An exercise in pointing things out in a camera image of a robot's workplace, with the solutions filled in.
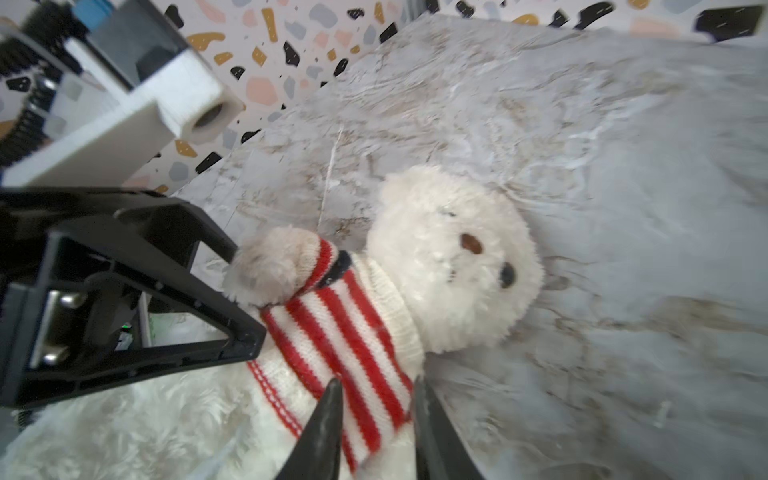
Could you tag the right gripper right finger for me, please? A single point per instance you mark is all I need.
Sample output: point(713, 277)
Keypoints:
point(439, 451)

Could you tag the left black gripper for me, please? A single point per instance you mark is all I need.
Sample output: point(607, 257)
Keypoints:
point(97, 291)

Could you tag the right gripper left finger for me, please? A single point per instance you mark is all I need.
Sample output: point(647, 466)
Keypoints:
point(317, 453)

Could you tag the red white striped knit sweater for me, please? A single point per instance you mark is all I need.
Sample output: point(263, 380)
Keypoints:
point(331, 314)

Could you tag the white plush teddy bear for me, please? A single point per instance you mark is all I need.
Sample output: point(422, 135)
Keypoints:
point(459, 254)

